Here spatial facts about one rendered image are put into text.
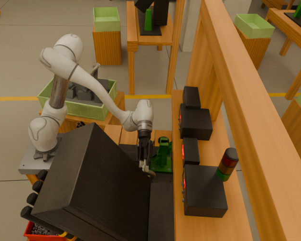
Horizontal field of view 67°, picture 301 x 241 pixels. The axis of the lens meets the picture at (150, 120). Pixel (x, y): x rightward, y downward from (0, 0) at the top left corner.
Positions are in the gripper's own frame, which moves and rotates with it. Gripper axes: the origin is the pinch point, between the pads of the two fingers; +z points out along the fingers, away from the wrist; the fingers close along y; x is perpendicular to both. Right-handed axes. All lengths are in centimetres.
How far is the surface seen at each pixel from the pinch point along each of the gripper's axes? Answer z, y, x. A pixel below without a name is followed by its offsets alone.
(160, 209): 22.4, 12.4, -0.6
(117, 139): -32, -49, 17
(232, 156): 9, 60, -19
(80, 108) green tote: -64, -82, -1
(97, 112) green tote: -61, -71, 10
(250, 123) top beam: 7, 74, -36
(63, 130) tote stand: -54, -118, 2
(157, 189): 12.9, 9.2, 1.3
